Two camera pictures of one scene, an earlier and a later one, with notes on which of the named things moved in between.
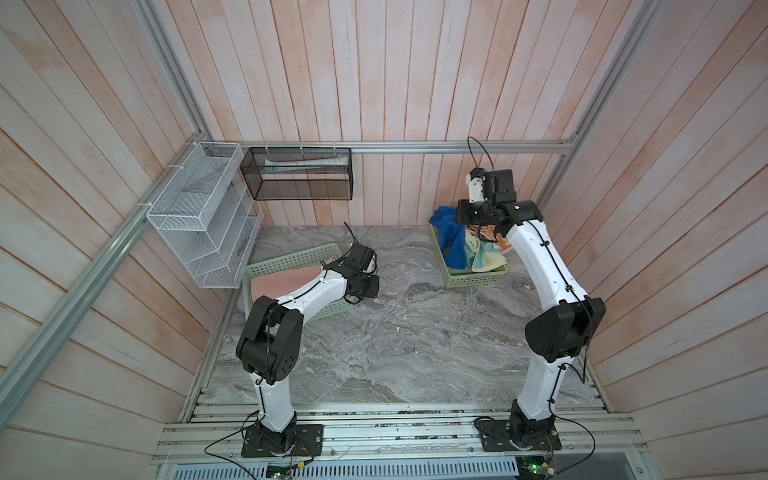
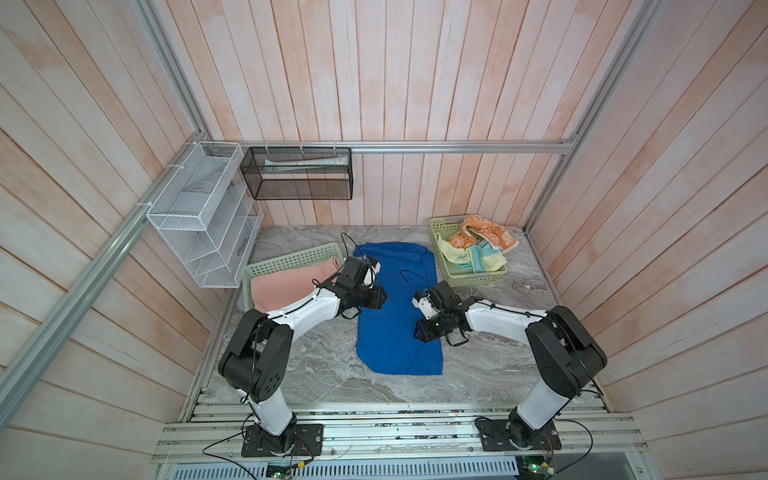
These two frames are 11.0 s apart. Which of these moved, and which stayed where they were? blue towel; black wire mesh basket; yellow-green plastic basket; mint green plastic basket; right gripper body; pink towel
Moved: right gripper body; blue towel
Stayed: mint green plastic basket; yellow-green plastic basket; black wire mesh basket; pink towel
